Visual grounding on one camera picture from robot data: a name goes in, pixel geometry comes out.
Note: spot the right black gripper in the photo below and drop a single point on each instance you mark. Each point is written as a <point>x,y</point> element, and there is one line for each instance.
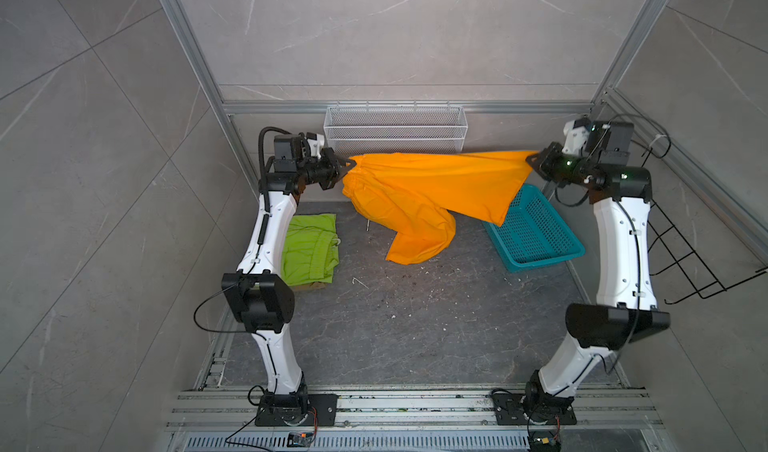
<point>548,157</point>

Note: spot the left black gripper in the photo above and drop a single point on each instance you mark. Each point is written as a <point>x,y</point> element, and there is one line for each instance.
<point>327,161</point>

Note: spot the teal plastic basket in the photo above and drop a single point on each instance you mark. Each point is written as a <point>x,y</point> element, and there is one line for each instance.
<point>533,234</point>

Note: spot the orange shorts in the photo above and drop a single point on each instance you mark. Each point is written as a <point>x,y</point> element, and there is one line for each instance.
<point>417,195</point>

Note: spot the lime green shorts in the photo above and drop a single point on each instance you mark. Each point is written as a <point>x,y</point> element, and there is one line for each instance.
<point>311,251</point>

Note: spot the khaki tan shorts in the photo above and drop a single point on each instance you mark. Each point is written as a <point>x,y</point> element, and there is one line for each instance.
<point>310,286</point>

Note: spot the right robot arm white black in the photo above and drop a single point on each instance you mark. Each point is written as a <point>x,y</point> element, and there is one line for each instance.
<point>625,308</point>

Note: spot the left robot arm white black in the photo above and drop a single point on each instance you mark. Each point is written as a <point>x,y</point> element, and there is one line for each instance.
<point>258,296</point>

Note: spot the small green circuit board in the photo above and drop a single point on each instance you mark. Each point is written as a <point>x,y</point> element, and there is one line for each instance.
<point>300,439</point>

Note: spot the yellow black connector right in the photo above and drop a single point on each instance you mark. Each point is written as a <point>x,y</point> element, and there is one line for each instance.
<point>544,443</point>

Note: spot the white wire mesh basket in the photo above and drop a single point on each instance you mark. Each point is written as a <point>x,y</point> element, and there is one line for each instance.
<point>356,130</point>

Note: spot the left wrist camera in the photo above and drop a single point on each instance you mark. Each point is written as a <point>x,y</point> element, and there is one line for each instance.
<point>298,147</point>

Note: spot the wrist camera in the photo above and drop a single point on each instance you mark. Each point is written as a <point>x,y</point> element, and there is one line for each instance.
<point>298,147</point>
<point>600,141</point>

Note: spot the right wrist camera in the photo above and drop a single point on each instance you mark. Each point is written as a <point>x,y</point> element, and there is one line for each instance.
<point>600,141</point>

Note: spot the black wire hook rack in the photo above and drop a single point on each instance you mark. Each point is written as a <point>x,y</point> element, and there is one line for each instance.
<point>700,238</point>

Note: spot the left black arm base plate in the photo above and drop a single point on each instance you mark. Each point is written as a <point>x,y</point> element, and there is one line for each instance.
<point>297,410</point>

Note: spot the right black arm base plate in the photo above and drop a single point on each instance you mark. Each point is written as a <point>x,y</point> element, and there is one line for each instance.
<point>512,409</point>

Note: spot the aluminium frame rail front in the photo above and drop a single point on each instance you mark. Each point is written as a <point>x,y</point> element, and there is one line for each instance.
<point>446,408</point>

